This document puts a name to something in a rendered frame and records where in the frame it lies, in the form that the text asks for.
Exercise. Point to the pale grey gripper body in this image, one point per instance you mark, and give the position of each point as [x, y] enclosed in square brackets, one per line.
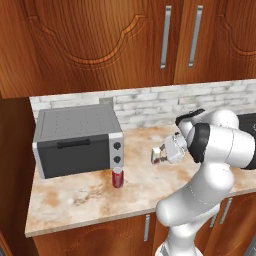
[156, 156]

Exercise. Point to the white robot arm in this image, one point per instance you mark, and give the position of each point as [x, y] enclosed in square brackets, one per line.
[213, 146]

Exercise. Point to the black toaster oven knob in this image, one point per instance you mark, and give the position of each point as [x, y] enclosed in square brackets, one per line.
[117, 145]
[117, 159]

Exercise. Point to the red drink can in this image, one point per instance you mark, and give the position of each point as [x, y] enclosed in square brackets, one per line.
[117, 178]

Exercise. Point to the wooden base cupboard door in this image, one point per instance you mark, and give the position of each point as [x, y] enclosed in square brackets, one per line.
[100, 240]
[238, 226]
[160, 238]

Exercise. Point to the dark toaster oven door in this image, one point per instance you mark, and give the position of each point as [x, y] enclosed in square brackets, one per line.
[73, 160]

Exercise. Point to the grey toaster oven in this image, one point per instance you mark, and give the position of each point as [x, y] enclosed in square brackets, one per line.
[76, 123]

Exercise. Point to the black hob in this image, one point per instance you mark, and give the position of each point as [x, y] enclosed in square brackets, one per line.
[248, 124]

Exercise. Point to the tall wooden cupboard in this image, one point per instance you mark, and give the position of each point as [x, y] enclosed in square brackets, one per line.
[15, 173]

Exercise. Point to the grey wall socket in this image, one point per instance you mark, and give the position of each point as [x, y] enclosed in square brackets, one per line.
[106, 100]

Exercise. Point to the wooden wall cupboard door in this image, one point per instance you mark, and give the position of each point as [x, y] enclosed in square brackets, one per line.
[226, 40]
[83, 43]

